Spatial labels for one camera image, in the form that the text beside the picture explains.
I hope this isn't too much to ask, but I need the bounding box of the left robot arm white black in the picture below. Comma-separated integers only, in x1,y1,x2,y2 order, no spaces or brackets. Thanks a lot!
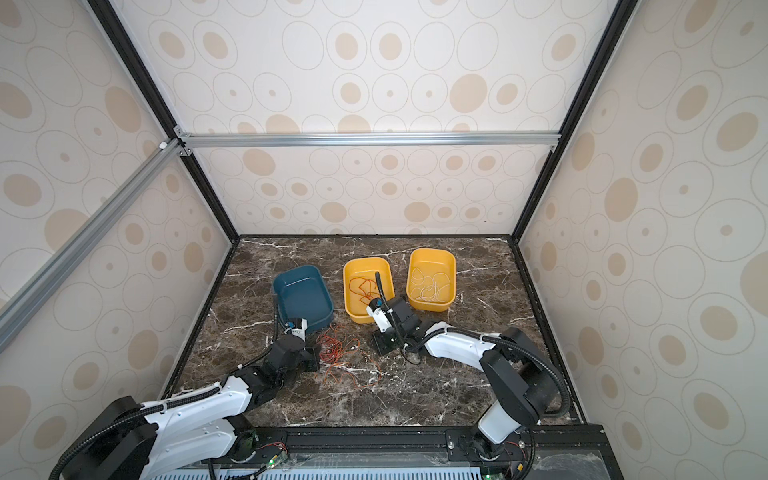
50,317,318,479

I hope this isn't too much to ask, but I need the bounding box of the middle yellow plastic bin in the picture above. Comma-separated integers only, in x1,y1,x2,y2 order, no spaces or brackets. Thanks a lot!
343,257,395,324

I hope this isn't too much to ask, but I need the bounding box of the red cable in bin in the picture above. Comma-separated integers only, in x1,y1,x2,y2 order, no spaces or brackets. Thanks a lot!
349,275,379,313

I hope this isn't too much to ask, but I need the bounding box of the horizontal aluminium frame bar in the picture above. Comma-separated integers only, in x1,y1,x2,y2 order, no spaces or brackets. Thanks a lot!
181,131,560,148

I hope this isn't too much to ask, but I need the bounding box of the white cable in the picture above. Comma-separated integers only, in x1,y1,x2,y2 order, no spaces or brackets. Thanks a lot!
413,271,454,301
412,272,452,303

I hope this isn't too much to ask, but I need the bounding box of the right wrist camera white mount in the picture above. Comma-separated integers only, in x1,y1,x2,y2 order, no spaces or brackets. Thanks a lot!
366,298,392,333

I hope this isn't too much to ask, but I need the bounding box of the orange cable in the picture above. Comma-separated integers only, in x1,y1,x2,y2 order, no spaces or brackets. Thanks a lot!
317,335,376,391

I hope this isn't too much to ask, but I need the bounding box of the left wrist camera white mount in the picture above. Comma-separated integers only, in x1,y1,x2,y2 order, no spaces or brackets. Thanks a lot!
285,319,308,340

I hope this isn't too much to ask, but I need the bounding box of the yellow plastic bin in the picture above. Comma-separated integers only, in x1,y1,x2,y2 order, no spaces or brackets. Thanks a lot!
343,257,395,324
406,248,457,312

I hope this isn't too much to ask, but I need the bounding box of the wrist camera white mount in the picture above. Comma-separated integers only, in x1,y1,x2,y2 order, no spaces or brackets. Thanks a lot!
366,298,392,333
285,319,308,340

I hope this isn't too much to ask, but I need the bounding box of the left aluminium frame bar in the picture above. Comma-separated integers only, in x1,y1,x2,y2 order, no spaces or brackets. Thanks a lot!
1,139,182,350

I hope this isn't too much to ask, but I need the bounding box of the teal plastic bin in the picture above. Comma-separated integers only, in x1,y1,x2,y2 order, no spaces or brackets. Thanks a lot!
273,265,334,334

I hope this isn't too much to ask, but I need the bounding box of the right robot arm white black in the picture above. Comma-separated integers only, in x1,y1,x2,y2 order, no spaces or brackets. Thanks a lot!
366,273,571,460

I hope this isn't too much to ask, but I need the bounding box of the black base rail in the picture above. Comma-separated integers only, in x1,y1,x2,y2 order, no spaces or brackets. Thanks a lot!
164,425,623,479

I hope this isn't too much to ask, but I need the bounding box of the red cable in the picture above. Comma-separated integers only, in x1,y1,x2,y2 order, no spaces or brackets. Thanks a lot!
317,335,349,367
349,275,379,313

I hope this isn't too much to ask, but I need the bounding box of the right yellow plastic bin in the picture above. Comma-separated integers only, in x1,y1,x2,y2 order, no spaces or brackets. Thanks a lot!
406,248,457,312

